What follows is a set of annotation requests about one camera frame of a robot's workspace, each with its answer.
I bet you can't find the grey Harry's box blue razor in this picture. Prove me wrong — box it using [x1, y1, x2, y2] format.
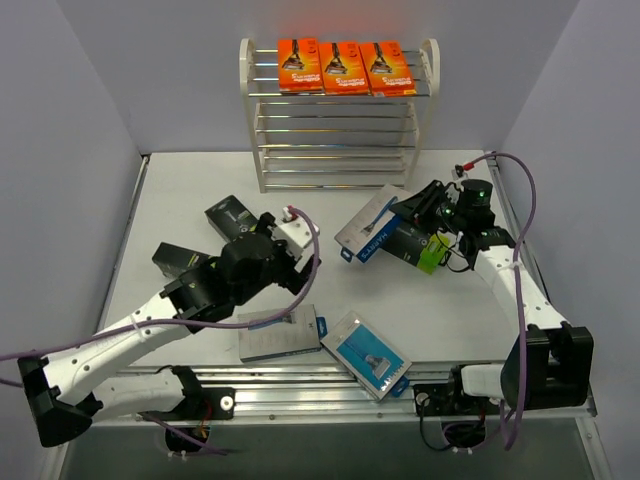
[238, 304, 327, 363]

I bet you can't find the Harry's blade cartridge pack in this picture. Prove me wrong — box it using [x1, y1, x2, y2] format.
[321, 311, 412, 402]

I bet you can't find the orange Gillette Fusion5 razor box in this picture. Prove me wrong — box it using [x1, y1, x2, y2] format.
[359, 41, 417, 97]

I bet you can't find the small orange Gillette razor box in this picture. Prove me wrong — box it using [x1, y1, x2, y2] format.
[277, 37, 323, 94]

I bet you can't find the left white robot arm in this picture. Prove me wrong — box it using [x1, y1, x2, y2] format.
[15, 207, 321, 448]

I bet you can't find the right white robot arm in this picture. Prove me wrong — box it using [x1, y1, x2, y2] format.
[390, 179, 594, 413]

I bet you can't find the white chrome-bar shelf rack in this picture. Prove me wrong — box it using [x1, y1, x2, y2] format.
[239, 38, 441, 193]

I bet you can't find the black green Gillette Labs carton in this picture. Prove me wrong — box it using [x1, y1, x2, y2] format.
[152, 242, 210, 278]

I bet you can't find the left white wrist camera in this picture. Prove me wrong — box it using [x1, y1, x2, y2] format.
[272, 206, 312, 257]

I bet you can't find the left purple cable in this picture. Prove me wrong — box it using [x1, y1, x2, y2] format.
[0, 205, 322, 457]

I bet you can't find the purple cable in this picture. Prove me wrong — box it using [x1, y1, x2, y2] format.
[0, 205, 322, 457]
[452, 152, 539, 451]

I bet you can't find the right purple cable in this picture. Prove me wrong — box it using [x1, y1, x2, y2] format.
[452, 152, 539, 451]

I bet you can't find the aluminium rail base frame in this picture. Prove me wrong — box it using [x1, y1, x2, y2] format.
[54, 149, 599, 436]

